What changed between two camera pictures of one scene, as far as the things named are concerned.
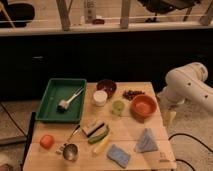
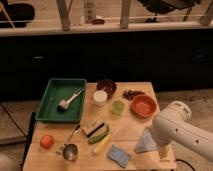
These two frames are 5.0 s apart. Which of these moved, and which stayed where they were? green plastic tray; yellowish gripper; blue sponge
Moved: yellowish gripper
Stayed: blue sponge; green plastic tray
